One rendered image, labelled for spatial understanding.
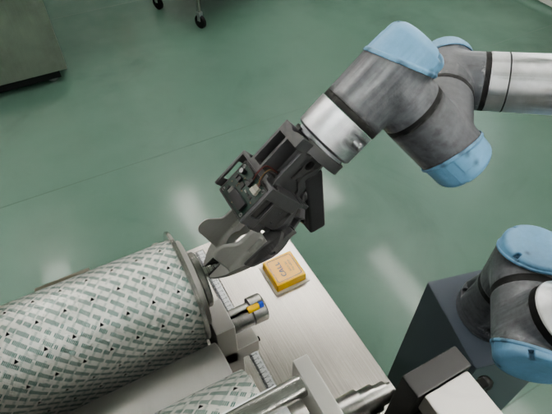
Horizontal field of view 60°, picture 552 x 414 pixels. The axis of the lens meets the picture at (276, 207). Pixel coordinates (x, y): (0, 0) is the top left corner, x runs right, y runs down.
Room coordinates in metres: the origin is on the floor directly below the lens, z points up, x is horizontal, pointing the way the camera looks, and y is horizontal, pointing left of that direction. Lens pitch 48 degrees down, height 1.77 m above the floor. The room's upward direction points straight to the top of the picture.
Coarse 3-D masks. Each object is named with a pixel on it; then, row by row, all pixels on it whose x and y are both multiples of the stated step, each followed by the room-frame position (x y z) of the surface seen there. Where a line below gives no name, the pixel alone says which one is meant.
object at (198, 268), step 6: (192, 258) 0.35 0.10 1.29; (198, 264) 0.34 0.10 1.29; (198, 270) 0.33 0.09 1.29; (198, 276) 0.33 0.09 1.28; (204, 276) 0.33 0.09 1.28; (204, 282) 0.32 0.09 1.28; (204, 288) 0.31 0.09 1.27; (210, 288) 0.32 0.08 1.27; (210, 294) 0.31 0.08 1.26; (210, 300) 0.31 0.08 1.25
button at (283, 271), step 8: (280, 256) 0.62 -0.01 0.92; (288, 256) 0.62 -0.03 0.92; (264, 264) 0.59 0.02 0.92; (272, 264) 0.59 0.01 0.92; (280, 264) 0.59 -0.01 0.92; (288, 264) 0.59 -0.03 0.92; (296, 264) 0.59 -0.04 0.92; (272, 272) 0.57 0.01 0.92; (280, 272) 0.57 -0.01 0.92; (288, 272) 0.57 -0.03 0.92; (296, 272) 0.57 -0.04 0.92; (304, 272) 0.58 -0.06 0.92; (272, 280) 0.56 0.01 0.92; (280, 280) 0.55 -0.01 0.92; (288, 280) 0.55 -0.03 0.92; (296, 280) 0.56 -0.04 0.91; (280, 288) 0.54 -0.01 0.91
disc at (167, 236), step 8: (168, 232) 0.37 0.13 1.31; (168, 240) 0.36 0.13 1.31; (176, 248) 0.34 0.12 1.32; (184, 264) 0.32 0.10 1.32; (184, 272) 0.31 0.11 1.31; (192, 280) 0.30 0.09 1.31; (192, 288) 0.29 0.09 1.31; (200, 304) 0.28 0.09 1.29; (200, 312) 0.28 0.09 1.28; (208, 328) 0.27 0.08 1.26; (208, 336) 0.27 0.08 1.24
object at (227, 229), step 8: (224, 216) 0.38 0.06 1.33; (232, 216) 0.38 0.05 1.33; (200, 224) 0.36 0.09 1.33; (208, 224) 0.37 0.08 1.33; (216, 224) 0.37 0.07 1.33; (224, 224) 0.38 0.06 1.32; (232, 224) 0.38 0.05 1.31; (240, 224) 0.38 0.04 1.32; (200, 232) 0.36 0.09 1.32; (208, 232) 0.37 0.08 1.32; (216, 232) 0.37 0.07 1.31; (224, 232) 0.37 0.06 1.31; (232, 232) 0.37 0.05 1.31; (240, 232) 0.37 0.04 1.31; (208, 240) 0.37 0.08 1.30; (216, 240) 0.37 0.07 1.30; (224, 240) 0.37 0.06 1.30; (232, 240) 0.37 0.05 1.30; (216, 248) 0.36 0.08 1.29; (208, 256) 0.36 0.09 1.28
